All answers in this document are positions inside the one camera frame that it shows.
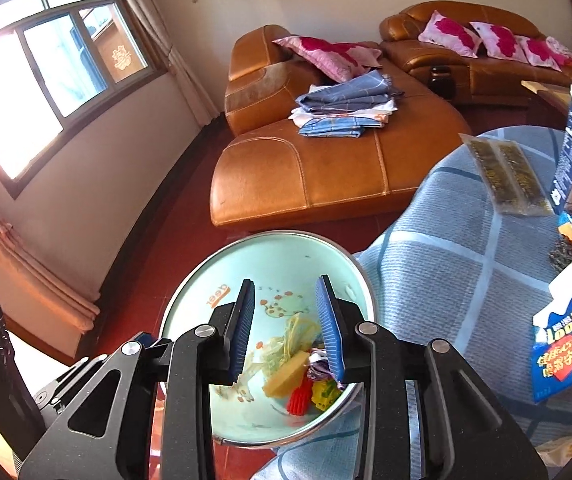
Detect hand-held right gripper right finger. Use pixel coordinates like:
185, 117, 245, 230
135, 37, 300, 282
315, 275, 549, 480

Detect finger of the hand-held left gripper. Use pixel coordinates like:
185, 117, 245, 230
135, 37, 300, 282
138, 331, 173, 353

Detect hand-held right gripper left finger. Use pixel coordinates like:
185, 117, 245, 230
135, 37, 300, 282
18, 279, 257, 480

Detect purple wrapper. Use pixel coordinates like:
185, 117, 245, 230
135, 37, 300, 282
306, 350, 334, 386

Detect yellow sponge block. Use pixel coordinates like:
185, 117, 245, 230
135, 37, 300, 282
262, 350, 311, 398

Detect light green trash bin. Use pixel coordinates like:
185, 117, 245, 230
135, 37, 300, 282
158, 230, 377, 448

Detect blue white carton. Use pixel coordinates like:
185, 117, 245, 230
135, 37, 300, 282
531, 232, 572, 403

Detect dark wrapper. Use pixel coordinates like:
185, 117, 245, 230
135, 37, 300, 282
548, 247, 572, 273

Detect white printed bag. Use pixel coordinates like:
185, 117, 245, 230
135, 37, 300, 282
536, 435, 572, 471

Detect blue plaid tablecloth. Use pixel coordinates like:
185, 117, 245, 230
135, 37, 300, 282
256, 125, 572, 480

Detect orange leather chaise sofa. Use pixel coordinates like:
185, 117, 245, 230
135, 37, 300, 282
210, 25, 472, 228

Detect folded blue striped cloth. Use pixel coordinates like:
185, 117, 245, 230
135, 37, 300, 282
298, 115, 389, 138

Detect clear seaweed packet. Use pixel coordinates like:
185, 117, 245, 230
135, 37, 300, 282
496, 140, 557, 217
458, 132, 522, 216

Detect folded blue plaid sheet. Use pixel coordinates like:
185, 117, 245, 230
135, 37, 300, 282
296, 71, 404, 113

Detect pink curtain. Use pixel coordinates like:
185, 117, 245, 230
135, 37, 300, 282
106, 0, 217, 131

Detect pink floral pillow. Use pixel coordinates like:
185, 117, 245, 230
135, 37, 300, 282
272, 36, 384, 83
468, 21, 529, 63
417, 10, 482, 58
513, 36, 562, 67

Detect window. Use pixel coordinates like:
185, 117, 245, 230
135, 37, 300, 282
0, 0, 167, 198

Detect orange leather long sofa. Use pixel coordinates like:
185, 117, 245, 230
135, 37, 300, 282
378, 0, 572, 106

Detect wooden coffee table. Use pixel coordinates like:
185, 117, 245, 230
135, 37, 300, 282
521, 80, 572, 116

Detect pink bundled cloth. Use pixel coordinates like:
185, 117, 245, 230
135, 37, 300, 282
546, 36, 572, 68

